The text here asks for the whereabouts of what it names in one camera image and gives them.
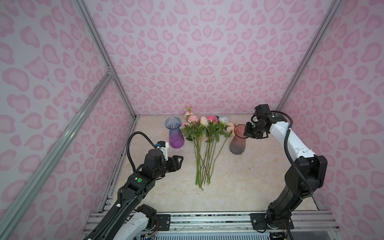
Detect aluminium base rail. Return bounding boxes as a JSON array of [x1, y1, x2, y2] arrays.
[[81, 211, 344, 240]]

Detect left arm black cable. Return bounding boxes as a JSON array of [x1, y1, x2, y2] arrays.
[[126, 131, 157, 173]]

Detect aluminium frame post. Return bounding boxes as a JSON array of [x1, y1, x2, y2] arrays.
[[277, 0, 345, 111], [73, 0, 137, 120]]

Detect light pink rose stem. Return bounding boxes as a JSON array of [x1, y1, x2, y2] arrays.
[[182, 107, 204, 189]]

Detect aluminium diagonal frame bar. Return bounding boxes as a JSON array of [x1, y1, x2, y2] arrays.
[[1, 72, 114, 240]]

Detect peach rose stem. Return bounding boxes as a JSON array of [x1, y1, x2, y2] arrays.
[[209, 121, 235, 185]]

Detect aluminium frame post right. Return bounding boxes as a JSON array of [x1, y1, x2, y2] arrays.
[[277, 0, 345, 111]]

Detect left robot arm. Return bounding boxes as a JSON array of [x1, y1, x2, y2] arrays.
[[85, 149, 184, 240]]

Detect red grey glass vase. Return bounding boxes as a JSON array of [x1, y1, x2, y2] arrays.
[[229, 124, 248, 155]]

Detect white blue rose stem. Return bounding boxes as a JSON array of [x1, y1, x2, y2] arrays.
[[219, 116, 229, 124]]

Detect purple blue glass vase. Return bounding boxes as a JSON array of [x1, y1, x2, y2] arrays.
[[165, 117, 185, 149]]

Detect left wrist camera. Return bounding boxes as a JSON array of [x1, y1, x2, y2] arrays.
[[156, 141, 169, 161]]

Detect cream white rose stem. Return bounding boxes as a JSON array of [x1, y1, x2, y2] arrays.
[[200, 116, 209, 127]]

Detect dark pink rose stem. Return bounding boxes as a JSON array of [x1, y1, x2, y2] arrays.
[[203, 116, 220, 185]]

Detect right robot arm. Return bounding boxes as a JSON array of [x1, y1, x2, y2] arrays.
[[245, 112, 328, 230]]

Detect aluminium frame post left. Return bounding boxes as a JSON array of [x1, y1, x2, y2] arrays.
[[73, 0, 137, 120]]

